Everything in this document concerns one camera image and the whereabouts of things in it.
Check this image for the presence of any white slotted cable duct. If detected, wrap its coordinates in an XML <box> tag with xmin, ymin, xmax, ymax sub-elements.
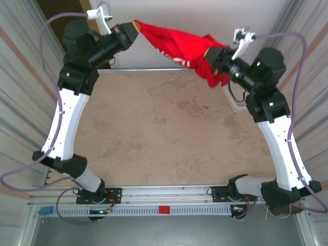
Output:
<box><xmin>55</xmin><ymin>206</ymin><xmax>233</xmax><ymax>217</ymax></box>

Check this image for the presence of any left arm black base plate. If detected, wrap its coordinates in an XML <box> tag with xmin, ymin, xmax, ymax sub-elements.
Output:
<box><xmin>76</xmin><ymin>187</ymin><xmax>122</xmax><ymax>205</ymax></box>

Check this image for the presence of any white plastic mesh basket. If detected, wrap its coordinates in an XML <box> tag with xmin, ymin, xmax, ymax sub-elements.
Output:
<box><xmin>222</xmin><ymin>86</ymin><xmax>251</xmax><ymax>113</ymax></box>

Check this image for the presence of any aluminium mounting rail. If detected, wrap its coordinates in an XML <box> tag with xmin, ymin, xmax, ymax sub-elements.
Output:
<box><xmin>30</xmin><ymin>183</ymin><xmax>303</xmax><ymax>206</ymax></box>

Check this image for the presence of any small blue block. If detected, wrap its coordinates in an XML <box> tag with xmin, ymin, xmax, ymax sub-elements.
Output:
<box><xmin>37</xmin><ymin>206</ymin><xmax>54</xmax><ymax>216</ymax></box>

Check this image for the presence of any small black controller board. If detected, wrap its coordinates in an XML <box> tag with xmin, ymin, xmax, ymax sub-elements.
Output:
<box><xmin>230</xmin><ymin>204</ymin><xmax>249</xmax><ymax>215</ymax></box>
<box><xmin>88</xmin><ymin>208</ymin><xmax>112</xmax><ymax>215</ymax></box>

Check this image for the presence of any red t-shirt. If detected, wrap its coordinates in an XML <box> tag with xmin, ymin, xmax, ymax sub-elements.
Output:
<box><xmin>133</xmin><ymin>19</ymin><xmax>231</xmax><ymax>88</ymax></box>

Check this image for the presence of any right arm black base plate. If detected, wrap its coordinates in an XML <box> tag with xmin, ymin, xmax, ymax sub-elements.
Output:
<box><xmin>207</xmin><ymin>186</ymin><xmax>257</xmax><ymax>203</ymax></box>

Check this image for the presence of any white door frame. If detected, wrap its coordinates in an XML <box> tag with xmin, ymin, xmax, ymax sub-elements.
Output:
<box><xmin>78</xmin><ymin>0</ymin><xmax>121</xmax><ymax>69</ymax></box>

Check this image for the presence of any brown pouch with string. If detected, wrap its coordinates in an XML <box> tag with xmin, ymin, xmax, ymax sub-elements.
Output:
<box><xmin>265</xmin><ymin>203</ymin><xmax>303</xmax><ymax>219</ymax></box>

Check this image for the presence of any striped translucent side panel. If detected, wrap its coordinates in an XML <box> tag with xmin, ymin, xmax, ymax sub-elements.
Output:
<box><xmin>258</xmin><ymin>0</ymin><xmax>328</xmax><ymax>246</ymax></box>
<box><xmin>0</xmin><ymin>0</ymin><xmax>77</xmax><ymax>246</ymax></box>

